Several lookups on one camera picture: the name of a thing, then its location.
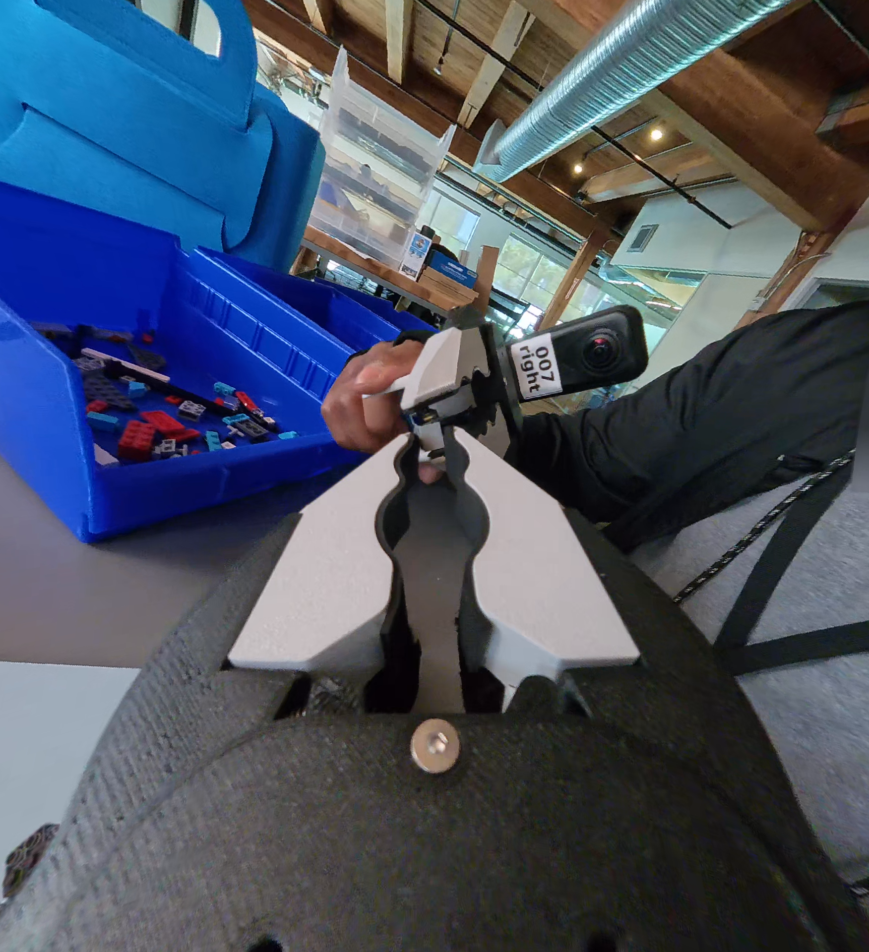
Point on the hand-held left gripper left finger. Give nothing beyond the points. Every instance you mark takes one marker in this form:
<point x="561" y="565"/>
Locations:
<point x="323" y="587"/>

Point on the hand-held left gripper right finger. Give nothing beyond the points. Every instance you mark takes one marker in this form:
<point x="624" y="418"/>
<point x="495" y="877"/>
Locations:
<point x="553" y="587"/>

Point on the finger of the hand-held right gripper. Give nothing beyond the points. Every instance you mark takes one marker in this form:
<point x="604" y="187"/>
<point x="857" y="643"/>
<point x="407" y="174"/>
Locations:
<point x="446" y="364"/>
<point x="446" y="416"/>

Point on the pile of toy bricks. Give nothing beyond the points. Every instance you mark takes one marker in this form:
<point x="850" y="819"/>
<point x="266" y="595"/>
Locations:
<point x="144" y="431"/>

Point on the person's right forearm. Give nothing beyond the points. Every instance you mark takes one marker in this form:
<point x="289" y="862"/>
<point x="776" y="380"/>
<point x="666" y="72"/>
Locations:
<point x="702" y="416"/>

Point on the person's right hand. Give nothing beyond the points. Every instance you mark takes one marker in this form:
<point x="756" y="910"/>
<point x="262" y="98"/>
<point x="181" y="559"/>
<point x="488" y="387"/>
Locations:
<point x="360" y="416"/>

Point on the blue white cardboard box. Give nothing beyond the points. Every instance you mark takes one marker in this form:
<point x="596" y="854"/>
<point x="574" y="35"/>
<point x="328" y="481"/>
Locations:
<point x="446" y="264"/>

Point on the wooden table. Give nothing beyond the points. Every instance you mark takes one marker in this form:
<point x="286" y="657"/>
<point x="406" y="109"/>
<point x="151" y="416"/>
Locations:
<point x="375" y="271"/>

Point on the clear plastic storage box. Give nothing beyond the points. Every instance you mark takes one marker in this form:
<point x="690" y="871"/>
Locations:
<point x="375" y="163"/>

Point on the instruction booklet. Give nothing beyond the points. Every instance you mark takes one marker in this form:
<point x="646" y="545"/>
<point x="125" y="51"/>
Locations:
<point x="25" y="744"/>

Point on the blue felt bag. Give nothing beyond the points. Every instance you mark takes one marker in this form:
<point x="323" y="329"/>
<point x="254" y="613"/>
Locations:
<point x="107" y="126"/>

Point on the wall vent grille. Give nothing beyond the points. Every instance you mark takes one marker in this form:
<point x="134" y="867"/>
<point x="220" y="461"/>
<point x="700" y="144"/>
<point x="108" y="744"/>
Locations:
<point x="644" y="238"/>

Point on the silver ventilation duct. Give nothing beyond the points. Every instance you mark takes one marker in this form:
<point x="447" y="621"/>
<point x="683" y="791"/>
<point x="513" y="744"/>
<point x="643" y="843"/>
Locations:
<point x="628" y="74"/>

